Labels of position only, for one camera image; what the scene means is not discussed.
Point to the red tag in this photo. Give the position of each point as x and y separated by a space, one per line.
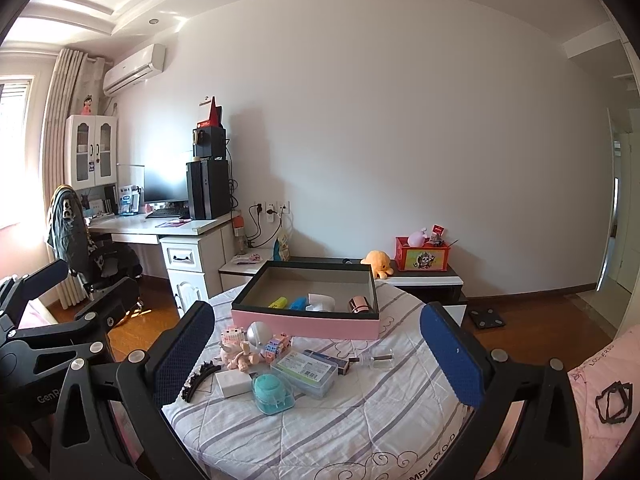
437 232

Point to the dark jacket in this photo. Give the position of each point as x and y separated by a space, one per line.
65 220

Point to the striped white quilt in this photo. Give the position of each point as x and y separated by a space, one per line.
350 425

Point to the small doll figure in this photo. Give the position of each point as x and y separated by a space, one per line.
88 105

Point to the orange plush toy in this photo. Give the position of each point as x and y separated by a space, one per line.
377 262

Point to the white glass-door cabinet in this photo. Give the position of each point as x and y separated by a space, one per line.
92 152

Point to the snack bags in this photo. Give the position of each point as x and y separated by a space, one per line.
282 247

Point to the pink flat packet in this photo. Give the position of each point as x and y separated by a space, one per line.
248 259

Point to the pink doll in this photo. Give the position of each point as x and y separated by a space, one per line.
240 352

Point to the white radiator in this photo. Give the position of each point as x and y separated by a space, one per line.
72 292

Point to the black speaker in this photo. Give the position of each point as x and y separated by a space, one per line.
210 142

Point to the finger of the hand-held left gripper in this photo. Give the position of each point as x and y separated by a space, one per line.
45 274
107 300

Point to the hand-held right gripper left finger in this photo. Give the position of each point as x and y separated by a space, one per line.
185 345

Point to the black office chair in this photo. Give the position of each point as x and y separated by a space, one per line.
100 265

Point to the white silver helmet toy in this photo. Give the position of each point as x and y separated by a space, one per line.
260 334

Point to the black computer monitor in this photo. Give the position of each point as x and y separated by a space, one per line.
165 185

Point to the clear perfume bottle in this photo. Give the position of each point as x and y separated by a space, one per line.
381 361

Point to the white desk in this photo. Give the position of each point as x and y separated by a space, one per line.
145 228

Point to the black keyboard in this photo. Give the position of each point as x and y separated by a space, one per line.
165 213

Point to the pink mouse pad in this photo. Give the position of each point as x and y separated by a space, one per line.
175 223

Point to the window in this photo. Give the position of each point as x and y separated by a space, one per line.
12 150

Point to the pink bed sheet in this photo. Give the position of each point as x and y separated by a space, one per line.
37 316

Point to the orange-capped bottle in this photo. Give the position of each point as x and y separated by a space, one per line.
239 232

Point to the white door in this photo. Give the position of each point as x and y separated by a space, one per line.
607 210

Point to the black bathroom scale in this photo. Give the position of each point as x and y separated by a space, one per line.
484 318

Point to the pink plush toy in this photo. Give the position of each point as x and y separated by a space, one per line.
419 238

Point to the white air conditioner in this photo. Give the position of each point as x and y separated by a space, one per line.
135 70

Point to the black computer tower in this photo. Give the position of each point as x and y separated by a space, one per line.
210 190

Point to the white charger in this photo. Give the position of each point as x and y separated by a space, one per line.
232 384

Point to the colourful block toy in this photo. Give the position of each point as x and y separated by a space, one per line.
276 346

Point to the red box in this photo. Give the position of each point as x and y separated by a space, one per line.
212 112

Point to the rose gold container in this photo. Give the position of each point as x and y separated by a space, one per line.
360 305

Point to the white wall outlet strip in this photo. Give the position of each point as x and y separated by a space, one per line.
272 207

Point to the blue small item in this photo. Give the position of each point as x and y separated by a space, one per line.
298 304

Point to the blue white desk box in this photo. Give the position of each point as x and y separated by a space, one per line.
129 200

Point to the light pink printed blanket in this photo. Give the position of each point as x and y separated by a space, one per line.
590 450

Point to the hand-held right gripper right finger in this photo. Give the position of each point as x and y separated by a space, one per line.
450 355

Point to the black hair clip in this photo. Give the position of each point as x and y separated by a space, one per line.
200 380

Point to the white plastic item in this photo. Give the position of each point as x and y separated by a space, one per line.
321 302

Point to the clear labelled plastic box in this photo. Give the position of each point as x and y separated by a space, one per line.
305 372

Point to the beige curtain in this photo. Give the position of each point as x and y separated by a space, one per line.
65 100

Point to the red toy crate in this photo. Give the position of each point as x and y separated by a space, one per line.
422 257

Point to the yellow small item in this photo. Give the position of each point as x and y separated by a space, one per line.
278 303

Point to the low white black cabinet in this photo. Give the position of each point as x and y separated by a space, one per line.
430 280

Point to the teal round case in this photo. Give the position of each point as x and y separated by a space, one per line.
272 392

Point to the dark green tray box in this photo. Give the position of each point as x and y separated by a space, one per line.
310 327

